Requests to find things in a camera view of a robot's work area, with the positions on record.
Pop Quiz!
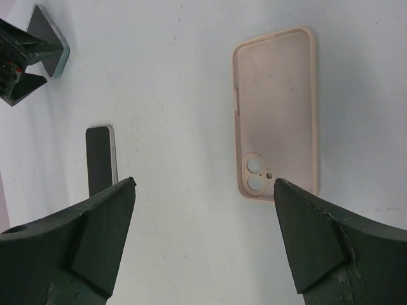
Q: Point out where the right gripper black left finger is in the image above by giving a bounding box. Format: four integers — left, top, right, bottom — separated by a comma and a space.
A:
1, 177, 136, 304

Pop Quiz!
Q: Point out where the black phone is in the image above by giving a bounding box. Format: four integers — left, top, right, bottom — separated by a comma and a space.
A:
85, 125, 118, 197

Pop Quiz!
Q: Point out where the beige silicone phone case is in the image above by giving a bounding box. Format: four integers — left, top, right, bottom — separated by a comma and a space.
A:
232, 27, 319, 202

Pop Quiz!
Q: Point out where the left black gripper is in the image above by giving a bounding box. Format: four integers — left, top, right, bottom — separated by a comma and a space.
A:
1, 19, 48, 107

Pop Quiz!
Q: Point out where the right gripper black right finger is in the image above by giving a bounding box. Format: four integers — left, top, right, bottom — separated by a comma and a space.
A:
274, 179, 406, 304

